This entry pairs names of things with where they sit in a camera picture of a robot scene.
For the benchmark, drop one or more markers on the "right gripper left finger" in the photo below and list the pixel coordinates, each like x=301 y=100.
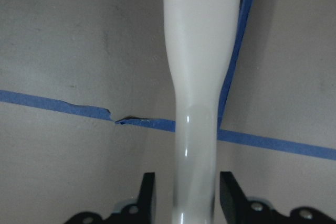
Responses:
x=146 y=201

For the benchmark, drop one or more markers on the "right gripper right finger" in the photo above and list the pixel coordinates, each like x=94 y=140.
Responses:
x=233 y=201

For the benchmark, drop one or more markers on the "beige hand brush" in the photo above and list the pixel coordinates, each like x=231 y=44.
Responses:
x=199 y=40

